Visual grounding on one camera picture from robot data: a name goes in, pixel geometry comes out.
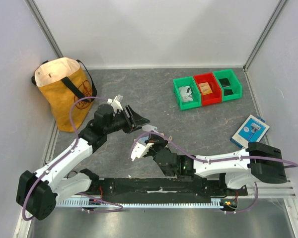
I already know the silver card in bin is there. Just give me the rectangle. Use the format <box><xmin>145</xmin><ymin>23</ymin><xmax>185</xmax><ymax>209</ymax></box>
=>
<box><xmin>178</xmin><ymin>86</ymin><xmax>187</xmax><ymax>101</ymax></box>

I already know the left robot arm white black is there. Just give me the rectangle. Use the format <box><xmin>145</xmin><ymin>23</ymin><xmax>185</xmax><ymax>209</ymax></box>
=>
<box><xmin>16</xmin><ymin>104</ymin><xmax>150</xmax><ymax>221</ymax></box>

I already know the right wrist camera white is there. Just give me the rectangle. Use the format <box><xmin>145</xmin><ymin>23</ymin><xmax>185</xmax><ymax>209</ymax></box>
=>
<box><xmin>130</xmin><ymin>136</ymin><xmax>153</xmax><ymax>161</ymax></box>

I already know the blue razor package box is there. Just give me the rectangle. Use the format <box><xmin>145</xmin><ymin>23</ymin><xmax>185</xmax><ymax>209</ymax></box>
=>
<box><xmin>230</xmin><ymin>115</ymin><xmax>270</xmax><ymax>148</ymax></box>

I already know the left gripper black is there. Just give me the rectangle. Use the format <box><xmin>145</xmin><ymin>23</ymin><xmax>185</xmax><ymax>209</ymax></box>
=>
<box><xmin>104</xmin><ymin>104</ymin><xmax>150</xmax><ymax>134</ymax></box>

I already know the black card upper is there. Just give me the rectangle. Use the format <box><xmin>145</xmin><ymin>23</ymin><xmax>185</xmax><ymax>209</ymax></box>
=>
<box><xmin>219</xmin><ymin>78</ymin><xmax>230</xmax><ymax>88</ymax></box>

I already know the left green plastic bin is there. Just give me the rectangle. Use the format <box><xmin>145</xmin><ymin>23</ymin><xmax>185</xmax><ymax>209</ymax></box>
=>
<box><xmin>173</xmin><ymin>76</ymin><xmax>202</xmax><ymax>111</ymax></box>

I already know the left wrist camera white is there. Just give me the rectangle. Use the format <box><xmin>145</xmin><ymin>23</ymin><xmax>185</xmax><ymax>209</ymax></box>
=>
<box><xmin>107</xmin><ymin>94</ymin><xmax>123</xmax><ymax>113</ymax></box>

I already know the red plastic bin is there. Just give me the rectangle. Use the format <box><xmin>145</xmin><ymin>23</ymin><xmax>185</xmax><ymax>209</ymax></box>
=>
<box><xmin>193</xmin><ymin>72</ymin><xmax>222</xmax><ymax>106</ymax></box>

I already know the yellow paper tote bag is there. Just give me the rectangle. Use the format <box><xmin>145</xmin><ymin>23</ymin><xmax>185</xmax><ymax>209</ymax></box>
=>
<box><xmin>31</xmin><ymin>57</ymin><xmax>97</xmax><ymax>132</ymax></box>

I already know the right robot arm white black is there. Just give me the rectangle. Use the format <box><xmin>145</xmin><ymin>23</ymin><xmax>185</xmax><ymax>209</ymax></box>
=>
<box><xmin>144</xmin><ymin>134</ymin><xmax>287</xmax><ymax>195</ymax></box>

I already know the right green plastic bin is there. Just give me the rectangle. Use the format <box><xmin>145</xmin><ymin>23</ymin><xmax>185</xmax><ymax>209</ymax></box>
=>
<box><xmin>213</xmin><ymin>68</ymin><xmax>242</xmax><ymax>102</ymax></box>

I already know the aluminium frame profile rail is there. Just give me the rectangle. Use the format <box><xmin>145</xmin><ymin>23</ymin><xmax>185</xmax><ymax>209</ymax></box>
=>
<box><xmin>14</xmin><ymin>182</ymin><xmax>298</xmax><ymax>238</ymax></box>

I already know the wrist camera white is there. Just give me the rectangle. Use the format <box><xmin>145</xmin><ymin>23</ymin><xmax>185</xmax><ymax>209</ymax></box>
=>
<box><xmin>130</xmin><ymin>136</ymin><xmax>153</xmax><ymax>161</ymax></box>
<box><xmin>107</xmin><ymin>94</ymin><xmax>123</xmax><ymax>113</ymax></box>

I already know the black card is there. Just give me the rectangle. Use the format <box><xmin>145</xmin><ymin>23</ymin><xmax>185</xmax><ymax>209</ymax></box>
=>
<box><xmin>219</xmin><ymin>78</ymin><xmax>230</xmax><ymax>88</ymax></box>
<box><xmin>223</xmin><ymin>89</ymin><xmax>234</xmax><ymax>96</ymax></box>

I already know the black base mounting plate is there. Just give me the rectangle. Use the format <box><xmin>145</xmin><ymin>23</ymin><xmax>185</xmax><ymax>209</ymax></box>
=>
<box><xmin>85</xmin><ymin>177</ymin><xmax>248</xmax><ymax>204</ymax></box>

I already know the orange card in bin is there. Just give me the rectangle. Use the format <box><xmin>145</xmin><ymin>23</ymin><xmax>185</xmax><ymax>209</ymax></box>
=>
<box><xmin>200</xmin><ymin>87</ymin><xmax>212</xmax><ymax>95</ymax></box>

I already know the green plastic bin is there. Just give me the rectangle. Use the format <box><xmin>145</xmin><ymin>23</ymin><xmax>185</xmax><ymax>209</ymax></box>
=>
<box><xmin>173</xmin><ymin>76</ymin><xmax>202</xmax><ymax>111</ymax></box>
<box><xmin>213</xmin><ymin>68</ymin><xmax>242</xmax><ymax>102</ymax></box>

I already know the slotted cable duct rail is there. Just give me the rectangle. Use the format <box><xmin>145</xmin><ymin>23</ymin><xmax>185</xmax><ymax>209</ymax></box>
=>
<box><xmin>57</xmin><ymin>197</ymin><xmax>225</xmax><ymax>208</ymax></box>

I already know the pale translucent card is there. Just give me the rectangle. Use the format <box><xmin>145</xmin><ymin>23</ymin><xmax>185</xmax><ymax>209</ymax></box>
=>
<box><xmin>142</xmin><ymin>124</ymin><xmax>158</xmax><ymax>132</ymax></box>

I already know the black card lower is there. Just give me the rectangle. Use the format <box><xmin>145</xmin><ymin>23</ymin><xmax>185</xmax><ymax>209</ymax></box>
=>
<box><xmin>223</xmin><ymin>89</ymin><xmax>234</xmax><ymax>96</ymax></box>

